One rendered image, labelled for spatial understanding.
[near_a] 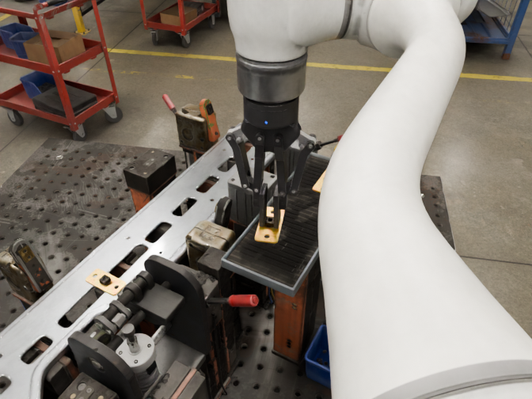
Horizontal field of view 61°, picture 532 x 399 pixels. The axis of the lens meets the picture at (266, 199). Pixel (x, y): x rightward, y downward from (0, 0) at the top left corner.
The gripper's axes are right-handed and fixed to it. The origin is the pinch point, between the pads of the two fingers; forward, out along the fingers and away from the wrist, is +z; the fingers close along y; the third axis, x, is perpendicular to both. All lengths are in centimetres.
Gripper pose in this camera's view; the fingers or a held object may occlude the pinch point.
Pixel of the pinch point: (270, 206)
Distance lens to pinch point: 73.1
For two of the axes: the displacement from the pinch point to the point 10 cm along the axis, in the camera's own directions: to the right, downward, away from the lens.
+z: 0.0, 7.6, 6.5
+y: -9.8, -1.2, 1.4
